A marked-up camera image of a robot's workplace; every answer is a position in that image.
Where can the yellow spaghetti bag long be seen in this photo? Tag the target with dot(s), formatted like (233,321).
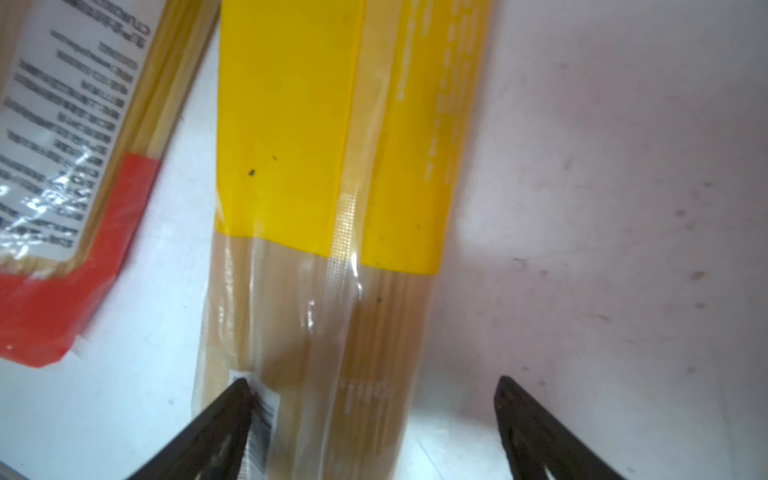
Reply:
(341,130)

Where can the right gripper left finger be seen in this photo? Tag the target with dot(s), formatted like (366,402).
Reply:
(212,446)

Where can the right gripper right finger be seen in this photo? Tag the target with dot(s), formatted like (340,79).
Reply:
(537,444)

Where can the red spaghetti bag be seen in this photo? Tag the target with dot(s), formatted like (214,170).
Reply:
(91,92)

